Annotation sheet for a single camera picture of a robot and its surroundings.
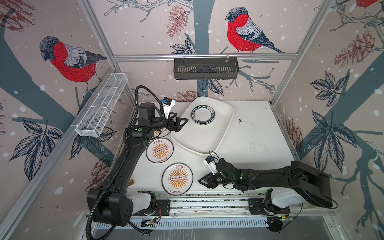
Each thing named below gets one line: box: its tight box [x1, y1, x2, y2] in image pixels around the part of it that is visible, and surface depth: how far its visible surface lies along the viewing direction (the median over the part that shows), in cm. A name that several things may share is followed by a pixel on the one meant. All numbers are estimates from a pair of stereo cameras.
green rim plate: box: [191, 105, 216, 125], surface depth 113 cm
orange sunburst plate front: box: [161, 162, 194, 196], surface depth 85 cm
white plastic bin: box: [170, 96, 235, 157], surface depth 103 cm
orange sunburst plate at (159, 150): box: [145, 137, 174, 164], surface depth 96 cm
